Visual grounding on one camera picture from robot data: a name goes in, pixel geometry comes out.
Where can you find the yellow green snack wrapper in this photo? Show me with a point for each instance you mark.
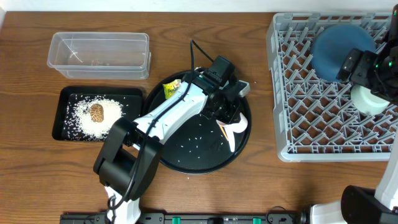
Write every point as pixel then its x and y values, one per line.
pixel 171 88

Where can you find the round black serving tray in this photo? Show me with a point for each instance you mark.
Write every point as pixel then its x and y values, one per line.
pixel 191 142

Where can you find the white plastic knife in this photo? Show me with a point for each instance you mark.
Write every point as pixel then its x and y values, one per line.
pixel 231 139

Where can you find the black rectangular tray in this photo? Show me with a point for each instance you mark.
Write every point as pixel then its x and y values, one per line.
pixel 130 98

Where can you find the pile of white rice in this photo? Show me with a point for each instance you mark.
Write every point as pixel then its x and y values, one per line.
pixel 78 126

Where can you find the mint green bowl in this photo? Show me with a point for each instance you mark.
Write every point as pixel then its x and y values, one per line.
pixel 366 102

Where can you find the white pink cup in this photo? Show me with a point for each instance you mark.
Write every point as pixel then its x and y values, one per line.
pixel 238 127

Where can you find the brown food piece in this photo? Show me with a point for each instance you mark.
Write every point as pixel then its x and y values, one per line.
pixel 96 112

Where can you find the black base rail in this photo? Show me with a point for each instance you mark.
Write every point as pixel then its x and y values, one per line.
pixel 160 218

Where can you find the wooden chopstick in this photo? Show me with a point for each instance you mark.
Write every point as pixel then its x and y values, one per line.
pixel 223 132

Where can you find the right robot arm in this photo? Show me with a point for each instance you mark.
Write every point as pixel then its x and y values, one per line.
pixel 360 204

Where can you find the grey dishwasher rack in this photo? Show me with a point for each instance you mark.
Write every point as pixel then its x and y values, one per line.
pixel 314 120

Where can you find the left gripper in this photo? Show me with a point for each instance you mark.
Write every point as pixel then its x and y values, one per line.
pixel 224 109

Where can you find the clear plastic storage bin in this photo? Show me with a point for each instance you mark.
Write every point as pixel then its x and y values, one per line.
pixel 100 55

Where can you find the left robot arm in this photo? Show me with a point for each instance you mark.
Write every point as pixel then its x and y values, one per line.
pixel 130 155

